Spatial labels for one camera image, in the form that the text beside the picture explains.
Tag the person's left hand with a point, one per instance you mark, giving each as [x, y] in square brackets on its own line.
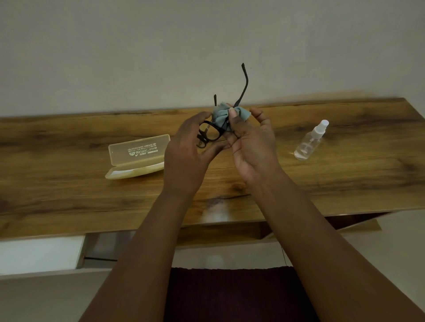
[184, 166]

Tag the person's right hand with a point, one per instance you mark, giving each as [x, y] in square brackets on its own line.
[254, 152]

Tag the black framed eyeglasses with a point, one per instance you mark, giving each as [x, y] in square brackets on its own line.
[212, 131]

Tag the yellow translucent glasses case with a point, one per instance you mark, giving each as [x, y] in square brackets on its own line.
[136, 156]

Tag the blue cleaning cloth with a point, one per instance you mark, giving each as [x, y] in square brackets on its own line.
[220, 116]

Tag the clear spray bottle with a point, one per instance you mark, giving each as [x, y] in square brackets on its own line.
[308, 144]

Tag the person's right forearm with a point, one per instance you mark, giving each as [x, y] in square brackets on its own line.
[338, 252]

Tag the person's left forearm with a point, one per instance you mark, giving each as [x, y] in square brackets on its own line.
[136, 262]

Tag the wooden under-table shelf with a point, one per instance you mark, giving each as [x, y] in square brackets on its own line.
[219, 234]

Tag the dark maroon garment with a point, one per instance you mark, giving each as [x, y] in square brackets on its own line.
[239, 295]

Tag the white cabinet drawer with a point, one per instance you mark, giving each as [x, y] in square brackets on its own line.
[40, 255]

